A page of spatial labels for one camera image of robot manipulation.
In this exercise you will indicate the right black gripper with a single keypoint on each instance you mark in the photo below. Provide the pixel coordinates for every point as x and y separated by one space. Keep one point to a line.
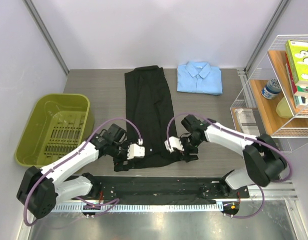
186 156

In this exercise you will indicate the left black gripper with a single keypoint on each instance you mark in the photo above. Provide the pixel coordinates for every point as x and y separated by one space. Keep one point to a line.
118 163

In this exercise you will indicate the black long sleeve shirt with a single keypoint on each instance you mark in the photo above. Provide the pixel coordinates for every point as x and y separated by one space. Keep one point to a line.
149 107

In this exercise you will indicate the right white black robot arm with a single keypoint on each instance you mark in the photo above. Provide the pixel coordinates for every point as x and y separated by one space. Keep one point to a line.
263 161

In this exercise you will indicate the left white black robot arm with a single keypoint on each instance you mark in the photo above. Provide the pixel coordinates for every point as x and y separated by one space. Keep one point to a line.
41 189

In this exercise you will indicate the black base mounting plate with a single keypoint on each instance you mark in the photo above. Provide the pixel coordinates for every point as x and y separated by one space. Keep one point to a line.
140 190

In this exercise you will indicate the paper booklet on lower shelf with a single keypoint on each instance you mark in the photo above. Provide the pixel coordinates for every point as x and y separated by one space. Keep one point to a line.
246 121

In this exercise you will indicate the folded light blue shirt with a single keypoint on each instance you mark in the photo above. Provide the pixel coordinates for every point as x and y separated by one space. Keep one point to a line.
199 78

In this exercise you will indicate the olive green plastic basket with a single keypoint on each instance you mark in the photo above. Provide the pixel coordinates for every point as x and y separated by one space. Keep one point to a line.
58 124

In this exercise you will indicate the pale green plastic object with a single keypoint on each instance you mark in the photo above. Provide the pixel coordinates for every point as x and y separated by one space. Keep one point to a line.
283 110

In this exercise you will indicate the green book on top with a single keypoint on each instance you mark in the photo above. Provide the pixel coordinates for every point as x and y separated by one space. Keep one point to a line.
297 55

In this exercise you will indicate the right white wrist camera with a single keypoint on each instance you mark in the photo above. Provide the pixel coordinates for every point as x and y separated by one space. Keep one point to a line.
173 143

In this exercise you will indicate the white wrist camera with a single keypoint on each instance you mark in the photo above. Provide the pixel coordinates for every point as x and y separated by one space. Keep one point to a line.
136 150
173 143

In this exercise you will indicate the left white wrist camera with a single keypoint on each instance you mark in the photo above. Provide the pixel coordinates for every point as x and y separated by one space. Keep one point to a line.
136 150

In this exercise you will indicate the slotted white cable duct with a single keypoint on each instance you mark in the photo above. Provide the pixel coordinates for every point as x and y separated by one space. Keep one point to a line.
80 207

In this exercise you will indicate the white wire shelf rack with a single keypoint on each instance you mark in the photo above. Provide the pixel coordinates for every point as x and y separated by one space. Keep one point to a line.
278 117

